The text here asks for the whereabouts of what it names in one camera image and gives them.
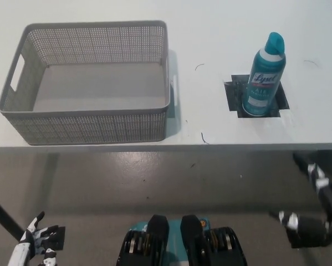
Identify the black tape square patch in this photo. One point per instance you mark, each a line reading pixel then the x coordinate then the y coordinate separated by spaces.
pixel 233 97

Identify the black diagonal table leg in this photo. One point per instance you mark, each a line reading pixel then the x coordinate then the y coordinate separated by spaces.
pixel 5 216

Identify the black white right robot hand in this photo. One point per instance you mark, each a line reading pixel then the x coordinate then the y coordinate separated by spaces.
pixel 309 225

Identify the grey perforated plastic basket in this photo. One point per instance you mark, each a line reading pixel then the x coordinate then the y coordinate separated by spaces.
pixel 99 83

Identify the black teal robot body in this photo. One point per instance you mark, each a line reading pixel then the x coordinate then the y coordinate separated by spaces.
pixel 182 243

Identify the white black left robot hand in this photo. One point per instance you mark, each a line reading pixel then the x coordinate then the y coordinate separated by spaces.
pixel 34 235

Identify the teal Lysol air spray can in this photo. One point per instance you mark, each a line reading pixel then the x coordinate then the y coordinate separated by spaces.
pixel 261 88

